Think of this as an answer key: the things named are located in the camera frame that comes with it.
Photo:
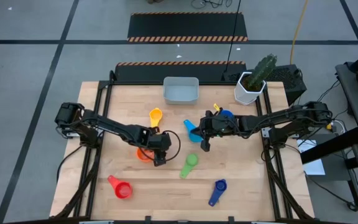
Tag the green cactus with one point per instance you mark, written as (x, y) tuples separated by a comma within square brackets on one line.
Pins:
[(261, 71)]

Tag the yellow measuring cup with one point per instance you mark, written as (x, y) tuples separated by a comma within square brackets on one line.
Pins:
[(155, 115)]

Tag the black hazard-striped floor ramp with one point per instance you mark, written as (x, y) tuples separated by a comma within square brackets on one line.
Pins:
[(185, 26), (166, 73)]

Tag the grey plastic basket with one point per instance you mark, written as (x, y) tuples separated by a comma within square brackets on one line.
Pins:
[(180, 93)]

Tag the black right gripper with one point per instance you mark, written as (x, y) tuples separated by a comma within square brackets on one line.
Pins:
[(219, 126)]

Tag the small dark blue measuring cup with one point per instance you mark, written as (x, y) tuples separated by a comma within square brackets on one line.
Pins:
[(220, 185)]

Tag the white paper sheet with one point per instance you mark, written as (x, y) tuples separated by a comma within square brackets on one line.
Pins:
[(314, 166)]

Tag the green measuring cup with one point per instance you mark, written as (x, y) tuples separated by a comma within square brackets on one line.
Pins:
[(192, 159)]

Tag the red measuring cup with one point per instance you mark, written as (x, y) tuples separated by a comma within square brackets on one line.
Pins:
[(123, 190)]

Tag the large orange measuring cup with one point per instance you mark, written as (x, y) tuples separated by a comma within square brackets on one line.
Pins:
[(141, 155)]

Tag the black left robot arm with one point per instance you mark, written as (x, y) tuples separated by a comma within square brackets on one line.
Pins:
[(110, 126)]

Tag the black aluminium table frame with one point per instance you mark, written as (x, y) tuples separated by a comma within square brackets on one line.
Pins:
[(103, 84)]

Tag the black desk support bar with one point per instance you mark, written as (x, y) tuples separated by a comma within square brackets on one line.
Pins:
[(331, 146)]

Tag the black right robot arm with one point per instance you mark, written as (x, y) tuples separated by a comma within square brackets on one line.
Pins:
[(278, 119)]

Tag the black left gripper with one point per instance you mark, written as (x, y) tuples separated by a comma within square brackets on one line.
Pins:
[(158, 143)]

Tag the black mesh computer case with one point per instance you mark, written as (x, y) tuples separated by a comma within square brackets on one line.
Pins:
[(287, 81)]

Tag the white planter pot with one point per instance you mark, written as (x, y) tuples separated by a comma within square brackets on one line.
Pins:
[(244, 96)]

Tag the light blue measuring cup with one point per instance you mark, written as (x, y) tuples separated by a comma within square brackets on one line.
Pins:
[(191, 129)]

